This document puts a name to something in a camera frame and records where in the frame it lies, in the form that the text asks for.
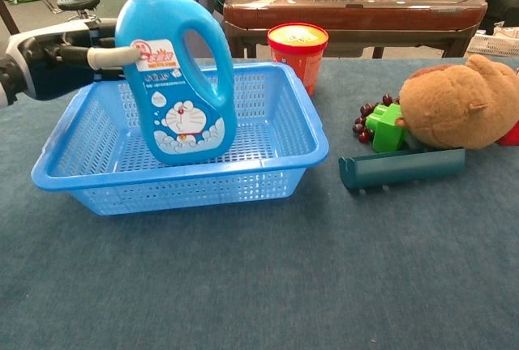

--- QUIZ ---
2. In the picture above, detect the green toy building block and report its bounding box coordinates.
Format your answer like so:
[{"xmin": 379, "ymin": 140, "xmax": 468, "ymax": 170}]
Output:
[{"xmin": 364, "ymin": 102, "xmax": 409, "ymax": 154}]

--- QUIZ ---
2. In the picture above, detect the teal felt table mat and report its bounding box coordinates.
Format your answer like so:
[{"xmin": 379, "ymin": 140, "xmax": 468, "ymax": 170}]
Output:
[{"xmin": 0, "ymin": 57, "xmax": 519, "ymax": 350}]

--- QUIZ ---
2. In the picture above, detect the red instant noodle cup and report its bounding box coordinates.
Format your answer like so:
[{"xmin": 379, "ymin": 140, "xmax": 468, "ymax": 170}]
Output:
[{"xmin": 267, "ymin": 22, "xmax": 329, "ymax": 96}]

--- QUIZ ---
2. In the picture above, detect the teal mahjong tile rack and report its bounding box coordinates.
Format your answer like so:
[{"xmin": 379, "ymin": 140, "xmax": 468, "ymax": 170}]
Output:
[{"xmin": 338, "ymin": 147, "xmax": 466, "ymax": 195}]

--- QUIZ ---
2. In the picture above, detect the white plastic mesh basket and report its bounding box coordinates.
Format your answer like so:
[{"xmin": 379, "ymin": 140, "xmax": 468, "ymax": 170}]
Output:
[{"xmin": 465, "ymin": 33, "xmax": 519, "ymax": 58}]

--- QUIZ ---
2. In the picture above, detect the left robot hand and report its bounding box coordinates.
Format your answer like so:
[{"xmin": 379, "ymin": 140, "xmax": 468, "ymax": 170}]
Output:
[{"xmin": 0, "ymin": 17, "xmax": 141, "ymax": 108}]

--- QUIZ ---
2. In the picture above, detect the black round stool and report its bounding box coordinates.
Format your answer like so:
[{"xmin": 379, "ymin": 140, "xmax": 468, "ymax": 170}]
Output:
[{"xmin": 56, "ymin": 0, "xmax": 101, "ymax": 13}]

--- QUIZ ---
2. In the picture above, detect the brown mahjong table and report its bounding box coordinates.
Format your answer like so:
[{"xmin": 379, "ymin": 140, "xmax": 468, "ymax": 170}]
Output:
[{"xmin": 222, "ymin": 0, "xmax": 489, "ymax": 59}]

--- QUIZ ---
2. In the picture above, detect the blue detergent bottle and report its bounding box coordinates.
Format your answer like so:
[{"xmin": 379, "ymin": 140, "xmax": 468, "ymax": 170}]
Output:
[{"xmin": 114, "ymin": 0, "xmax": 239, "ymax": 165}]

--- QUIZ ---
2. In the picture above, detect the dark red grape bunch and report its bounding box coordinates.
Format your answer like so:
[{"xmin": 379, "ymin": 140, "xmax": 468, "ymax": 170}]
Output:
[{"xmin": 351, "ymin": 93, "xmax": 401, "ymax": 144}]

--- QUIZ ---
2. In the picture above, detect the blue plastic perforated basket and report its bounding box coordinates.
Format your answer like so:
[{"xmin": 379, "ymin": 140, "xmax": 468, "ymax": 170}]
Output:
[{"xmin": 31, "ymin": 62, "xmax": 330, "ymax": 216}]

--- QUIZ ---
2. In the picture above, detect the brown plush bear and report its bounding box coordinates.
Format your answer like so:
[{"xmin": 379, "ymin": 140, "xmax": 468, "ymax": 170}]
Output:
[{"xmin": 395, "ymin": 53, "xmax": 519, "ymax": 151}]

